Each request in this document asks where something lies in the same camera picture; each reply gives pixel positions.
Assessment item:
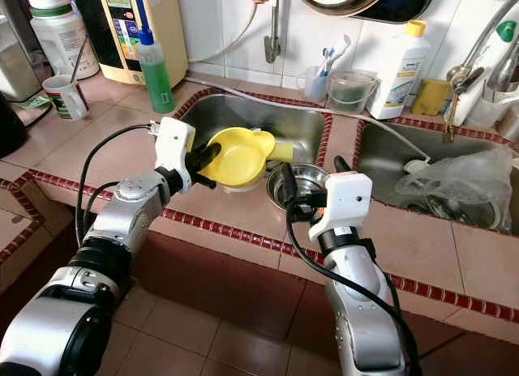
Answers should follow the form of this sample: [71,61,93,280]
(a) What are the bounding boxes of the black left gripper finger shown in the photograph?
[191,141,224,174]

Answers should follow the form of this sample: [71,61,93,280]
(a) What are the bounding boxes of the steel bowl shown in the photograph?
[266,163,329,213]

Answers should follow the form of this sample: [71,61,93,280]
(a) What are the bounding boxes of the yellow plastic bowl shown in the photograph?
[205,127,277,189]

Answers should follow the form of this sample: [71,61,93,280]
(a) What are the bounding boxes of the bright yellow sponge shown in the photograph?
[269,141,295,163]

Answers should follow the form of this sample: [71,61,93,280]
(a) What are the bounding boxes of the steel sink basin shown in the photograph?
[170,91,333,170]
[355,118,519,231]

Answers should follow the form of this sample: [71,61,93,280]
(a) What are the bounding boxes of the clear plastic container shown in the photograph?
[326,68,380,113]

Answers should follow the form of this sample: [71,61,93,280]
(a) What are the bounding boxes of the clear toothbrush cup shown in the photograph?
[298,64,329,101]

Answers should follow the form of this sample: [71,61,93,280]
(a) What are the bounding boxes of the green dish soap bottle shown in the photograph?
[136,29,175,115]

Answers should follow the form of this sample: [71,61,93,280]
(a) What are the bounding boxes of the dark red base cabinet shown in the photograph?
[138,222,519,344]

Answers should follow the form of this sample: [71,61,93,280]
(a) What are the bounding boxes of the white bottle yellow cap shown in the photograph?
[367,19,431,120]

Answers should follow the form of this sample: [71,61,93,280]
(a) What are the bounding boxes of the dark yellow sponge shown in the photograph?
[412,79,453,118]

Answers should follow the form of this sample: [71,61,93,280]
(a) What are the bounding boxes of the blue white toothbrush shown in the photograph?
[320,34,354,75]

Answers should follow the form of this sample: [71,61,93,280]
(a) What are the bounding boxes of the white filter tube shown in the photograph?
[187,0,266,65]

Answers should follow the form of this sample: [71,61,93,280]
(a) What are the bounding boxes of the clear plastic bag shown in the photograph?
[396,145,516,231]

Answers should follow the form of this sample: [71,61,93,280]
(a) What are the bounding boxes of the beige water filter unit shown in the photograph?
[71,0,189,87]

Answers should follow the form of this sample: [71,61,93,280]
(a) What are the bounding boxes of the black kettle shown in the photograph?
[0,96,28,160]

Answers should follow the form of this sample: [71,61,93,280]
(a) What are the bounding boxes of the chrome sink faucet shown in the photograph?
[442,0,519,143]

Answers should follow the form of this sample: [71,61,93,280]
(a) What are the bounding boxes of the white mug green print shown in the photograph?
[42,75,88,122]

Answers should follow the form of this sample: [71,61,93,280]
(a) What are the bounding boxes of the thin dark stirrer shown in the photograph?
[71,37,90,81]

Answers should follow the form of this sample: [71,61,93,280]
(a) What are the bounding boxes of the green paper slip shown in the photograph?
[15,96,51,111]

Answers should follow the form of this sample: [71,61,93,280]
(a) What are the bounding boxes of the hanging dark tray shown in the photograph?
[353,0,439,24]

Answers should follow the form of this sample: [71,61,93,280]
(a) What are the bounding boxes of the grey canister white lid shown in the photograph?
[0,19,41,103]

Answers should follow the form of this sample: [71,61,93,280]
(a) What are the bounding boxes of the large white plastic jar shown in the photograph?
[23,0,98,79]

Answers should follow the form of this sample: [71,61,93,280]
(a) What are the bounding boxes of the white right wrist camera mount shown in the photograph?
[308,172,372,243]

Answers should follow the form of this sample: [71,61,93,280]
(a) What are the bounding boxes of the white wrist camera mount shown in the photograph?
[154,117,197,190]
[308,172,372,243]

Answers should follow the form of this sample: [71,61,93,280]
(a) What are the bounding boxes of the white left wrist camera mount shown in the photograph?
[154,117,197,190]

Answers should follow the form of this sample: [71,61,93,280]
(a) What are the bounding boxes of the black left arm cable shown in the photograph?
[75,123,161,251]

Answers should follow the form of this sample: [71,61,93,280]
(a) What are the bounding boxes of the grey wall tap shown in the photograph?
[264,0,285,65]

